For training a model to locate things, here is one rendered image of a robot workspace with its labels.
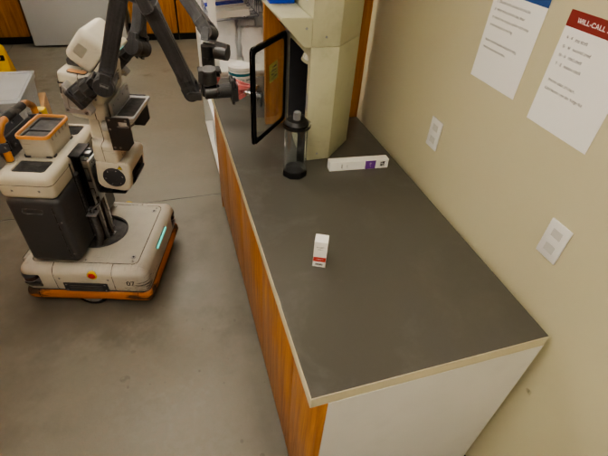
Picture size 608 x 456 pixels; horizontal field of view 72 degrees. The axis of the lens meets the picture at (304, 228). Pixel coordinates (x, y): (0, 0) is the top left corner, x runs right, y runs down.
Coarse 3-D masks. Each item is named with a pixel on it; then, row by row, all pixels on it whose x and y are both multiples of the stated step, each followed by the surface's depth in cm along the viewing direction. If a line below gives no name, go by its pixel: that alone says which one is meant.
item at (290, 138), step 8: (296, 128) 155; (304, 128) 155; (288, 136) 158; (296, 136) 157; (304, 136) 158; (288, 144) 161; (296, 144) 159; (304, 144) 161; (288, 152) 163; (296, 152) 162; (304, 152) 163; (288, 160) 165; (296, 160) 164; (304, 160) 166; (288, 168) 167; (296, 168) 166; (304, 168) 169
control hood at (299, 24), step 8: (264, 0) 161; (272, 8) 151; (280, 8) 152; (288, 8) 153; (296, 8) 153; (280, 16) 143; (288, 16) 144; (296, 16) 144; (304, 16) 145; (288, 24) 144; (296, 24) 144; (304, 24) 145; (312, 24) 146; (296, 32) 146; (304, 32) 147; (304, 40) 149
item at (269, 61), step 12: (252, 48) 154; (264, 48) 162; (276, 48) 171; (264, 60) 164; (276, 60) 174; (264, 72) 168; (276, 72) 177; (264, 84) 171; (276, 84) 181; (264, 96) 174; (276, 96) 184; (264, 108) 177; (276, 108) 188; (264, 120) 181; (276, 120) 192; (252, 132) 174; (252, 144) 178
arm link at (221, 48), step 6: (204, 30) 179; (204, 36) 179; (210, 42) 183; (216, 42) 181; (216, 48) 181; (222, 48) 180; (228, 48) 182; (216, 54) 181; (222, 54) 181; (228, 54) 184; (228, 60) 185
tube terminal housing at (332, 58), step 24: (312, 0) 143; (336, 0) 143; (360, 0) 156; (336, 24) 148; (360, 24) 164; (312, 48) 151; (336, 48) 154; (312, 72) 157; (336, 72) 160; (312, 96) 163; (336, 96) 167; (312, 120) 170; (336, 120) 177; (312, 144) 177; (336, 144) 187
